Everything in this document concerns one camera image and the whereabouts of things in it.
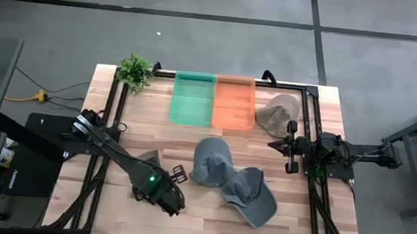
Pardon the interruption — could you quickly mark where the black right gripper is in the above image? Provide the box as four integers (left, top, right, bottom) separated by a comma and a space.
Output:
265, 117, 312, 177

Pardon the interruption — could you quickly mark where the translucent green plastic tray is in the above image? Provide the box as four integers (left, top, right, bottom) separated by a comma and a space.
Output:
167, 69, 218, 129

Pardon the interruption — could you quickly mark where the tan fabric cap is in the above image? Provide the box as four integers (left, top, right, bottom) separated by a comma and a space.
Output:
253, 91, 302, 140

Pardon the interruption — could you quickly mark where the yellow power plug with cord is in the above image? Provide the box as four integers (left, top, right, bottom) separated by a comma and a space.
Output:
4, 86, 50, 105

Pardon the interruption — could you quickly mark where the grey denim cap with brim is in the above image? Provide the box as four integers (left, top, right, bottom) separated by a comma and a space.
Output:
216, 164, 282, 231

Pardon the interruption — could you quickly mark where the black case with white lettering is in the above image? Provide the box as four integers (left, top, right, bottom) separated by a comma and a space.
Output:
0, 109, 79, 201

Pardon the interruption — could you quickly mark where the translucent orange plastic tray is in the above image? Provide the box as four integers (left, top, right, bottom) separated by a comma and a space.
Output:
210, 74, 259, 132

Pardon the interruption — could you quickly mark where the small green potted plant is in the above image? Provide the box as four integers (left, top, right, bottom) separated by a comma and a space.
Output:
114, 51, 156, 97

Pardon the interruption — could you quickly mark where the black floor cable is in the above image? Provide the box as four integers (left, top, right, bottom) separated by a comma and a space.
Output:
14, 65, 92, 98
44, 94, 86, 113

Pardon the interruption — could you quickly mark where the black table clamp handle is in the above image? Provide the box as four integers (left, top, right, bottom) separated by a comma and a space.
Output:
150, 60, 164, 76
260, 69, 280, 87

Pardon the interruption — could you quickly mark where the black aluminium rig frame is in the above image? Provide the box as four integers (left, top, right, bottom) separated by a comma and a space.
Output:
41, 60, 378, 234

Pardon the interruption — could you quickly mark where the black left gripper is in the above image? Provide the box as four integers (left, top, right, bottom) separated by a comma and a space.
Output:
128, 147, 192, 219

